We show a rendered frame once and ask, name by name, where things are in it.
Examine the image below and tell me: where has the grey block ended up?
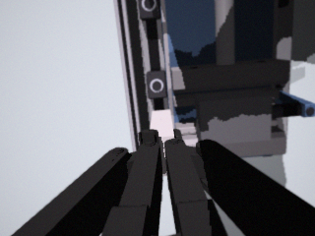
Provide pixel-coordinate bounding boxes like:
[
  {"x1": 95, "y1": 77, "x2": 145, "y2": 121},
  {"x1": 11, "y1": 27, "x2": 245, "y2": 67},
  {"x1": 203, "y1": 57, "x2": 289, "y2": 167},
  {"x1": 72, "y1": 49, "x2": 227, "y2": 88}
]
[{"x1": 195, "y1": 89, "x2": 273, "y2": 145}]

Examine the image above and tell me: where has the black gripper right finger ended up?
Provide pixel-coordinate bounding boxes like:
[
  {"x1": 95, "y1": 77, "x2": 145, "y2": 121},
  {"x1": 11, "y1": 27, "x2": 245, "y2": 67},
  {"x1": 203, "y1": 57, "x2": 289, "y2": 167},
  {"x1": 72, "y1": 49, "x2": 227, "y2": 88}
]
[{"x1": 161, "y1": 109, "x2": 315, "y2": 236}]

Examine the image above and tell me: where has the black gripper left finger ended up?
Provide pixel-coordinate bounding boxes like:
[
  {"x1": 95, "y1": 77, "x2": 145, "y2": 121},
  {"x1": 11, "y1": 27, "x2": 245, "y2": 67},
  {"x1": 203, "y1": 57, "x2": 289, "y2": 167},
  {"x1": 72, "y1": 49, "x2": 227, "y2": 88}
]
[{"x1": 11, "y1": 110, "x2": 165, "y2": 236}]

